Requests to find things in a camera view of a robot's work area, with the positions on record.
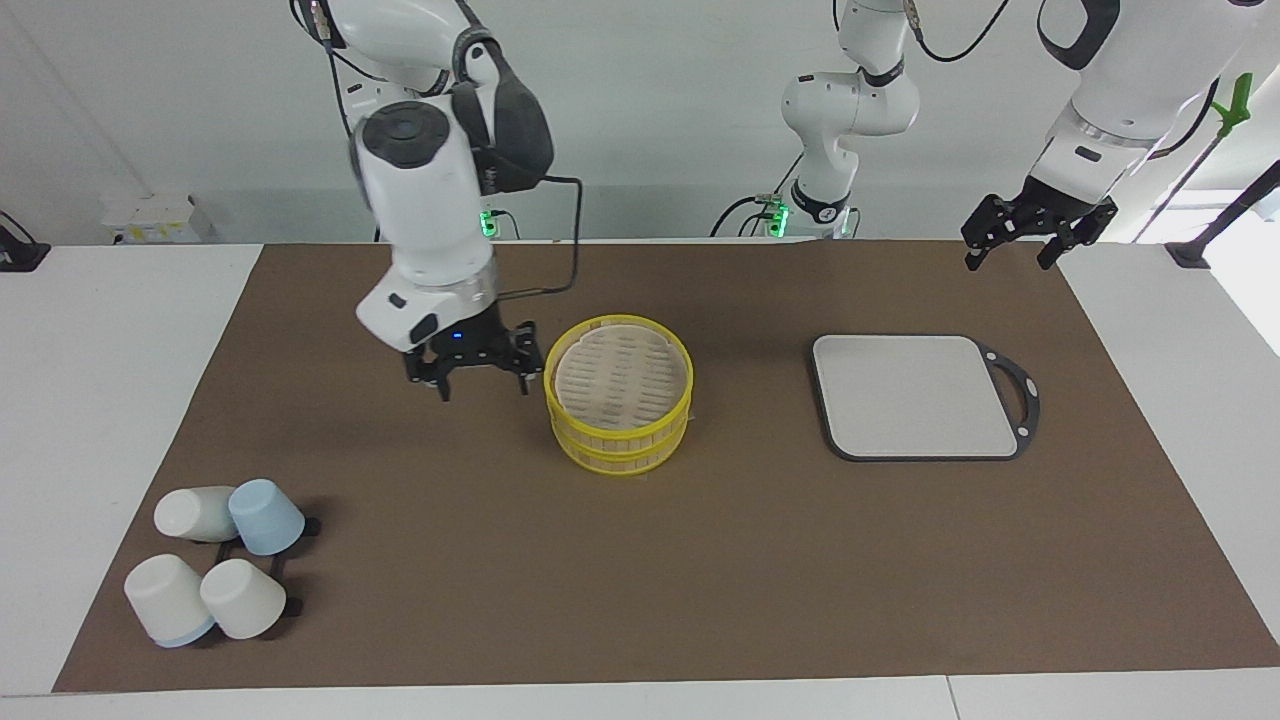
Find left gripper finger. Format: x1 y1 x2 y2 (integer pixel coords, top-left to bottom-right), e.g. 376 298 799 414
961 194 1014 274
1037 197 1120 270

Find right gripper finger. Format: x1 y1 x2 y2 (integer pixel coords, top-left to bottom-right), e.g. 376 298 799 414
402 344 454 404
504 319 547 397

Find yellow bamboo steamer lid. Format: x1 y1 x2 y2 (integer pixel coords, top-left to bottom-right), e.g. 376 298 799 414
544 314 695 435

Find yellow bamboo steamer basket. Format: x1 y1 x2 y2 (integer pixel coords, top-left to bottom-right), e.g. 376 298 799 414
551 398 694 478

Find black stand with foot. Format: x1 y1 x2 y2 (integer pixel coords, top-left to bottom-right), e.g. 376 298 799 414
1164 160 1280 270

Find green tipped thin pole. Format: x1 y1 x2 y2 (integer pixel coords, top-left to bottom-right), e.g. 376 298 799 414
1132 72 1255 244

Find grey cutting board black rim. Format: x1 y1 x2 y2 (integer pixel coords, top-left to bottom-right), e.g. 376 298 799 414
810 333 1042 463

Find brown table mat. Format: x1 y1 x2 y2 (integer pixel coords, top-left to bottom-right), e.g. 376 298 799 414
52 238 1280 694

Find light blue cup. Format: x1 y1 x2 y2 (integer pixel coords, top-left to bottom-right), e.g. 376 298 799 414
227 478 307 557

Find white cup lying sideways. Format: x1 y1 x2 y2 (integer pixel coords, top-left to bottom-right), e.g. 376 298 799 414
153 485 241 543

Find plain white cup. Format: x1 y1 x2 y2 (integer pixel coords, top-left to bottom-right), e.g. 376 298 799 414
199 557 289 642

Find white cardboard box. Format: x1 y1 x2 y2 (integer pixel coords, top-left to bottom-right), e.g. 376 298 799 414
100 194 217 245

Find white cup blue rim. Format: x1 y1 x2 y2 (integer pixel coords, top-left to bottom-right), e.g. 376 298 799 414
123 553 217 649

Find black clamp foot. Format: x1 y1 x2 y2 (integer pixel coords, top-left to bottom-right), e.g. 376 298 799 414
0 210 52 273

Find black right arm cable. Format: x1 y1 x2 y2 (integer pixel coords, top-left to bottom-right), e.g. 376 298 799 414
494 174 584 302

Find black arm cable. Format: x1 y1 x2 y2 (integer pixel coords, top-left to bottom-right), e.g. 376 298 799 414
494 174 584 302
1148 78 1223 161

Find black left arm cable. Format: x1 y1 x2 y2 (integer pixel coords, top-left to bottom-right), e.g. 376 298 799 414
1148 78 1223 161

